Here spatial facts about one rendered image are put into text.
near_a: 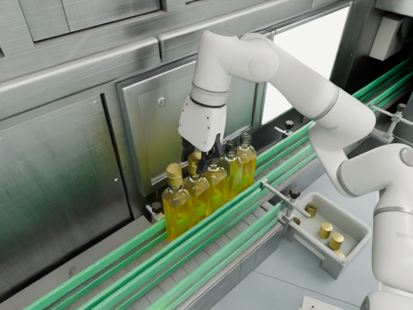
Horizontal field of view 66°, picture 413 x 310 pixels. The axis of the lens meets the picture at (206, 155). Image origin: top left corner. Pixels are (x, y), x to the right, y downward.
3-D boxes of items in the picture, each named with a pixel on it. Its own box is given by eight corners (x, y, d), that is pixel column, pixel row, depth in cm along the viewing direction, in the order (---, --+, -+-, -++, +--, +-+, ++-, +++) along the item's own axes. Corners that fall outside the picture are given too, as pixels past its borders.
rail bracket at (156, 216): (156, 219, 95) (150, 189, 86) (169, 234, 91) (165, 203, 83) (144, 227, 93) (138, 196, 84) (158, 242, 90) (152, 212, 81)
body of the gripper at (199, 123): (179, 86, 66) (172, 133, 72) (212, 106, 60) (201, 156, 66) (206, 83, 71) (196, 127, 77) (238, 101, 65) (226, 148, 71)
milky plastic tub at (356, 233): (308, 205, 115) (313, 188, 109) (366, 246, 102) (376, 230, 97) (277, 232, 106) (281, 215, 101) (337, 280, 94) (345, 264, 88)
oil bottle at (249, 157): (239, 189, 104) (244, 137, 90) (252, 198, 101) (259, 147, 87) (226, 197, 101) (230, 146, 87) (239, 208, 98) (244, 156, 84)
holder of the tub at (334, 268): (295, 197, 118) (300, 182, 113) (365, 246, 103) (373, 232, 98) (265, 222, 110) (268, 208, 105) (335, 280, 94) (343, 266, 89)
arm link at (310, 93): (314, 127, 65) (229, 74, 59) (298, 102, 76) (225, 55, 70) (345, 93, 62) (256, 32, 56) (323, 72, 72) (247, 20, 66)
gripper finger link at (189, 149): (178, 132, 74) (174, 156, 77) (187, 138, 72) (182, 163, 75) (188, 129, 76) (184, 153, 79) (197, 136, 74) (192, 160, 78)
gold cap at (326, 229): (331, 235, 104) (335, 227, 101) (325, 241, 102) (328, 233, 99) (322, 227, 106) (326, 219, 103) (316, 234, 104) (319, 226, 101)
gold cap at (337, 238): (342, 245, 101) (346, 237, 98) (335, 252, 99) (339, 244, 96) (332, 238, 103) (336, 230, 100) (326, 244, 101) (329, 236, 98)
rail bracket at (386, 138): (359, 136, 140) (377, 91, 125) (397, 155, 130) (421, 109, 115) (353, 141, 137) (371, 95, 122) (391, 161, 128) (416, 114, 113)
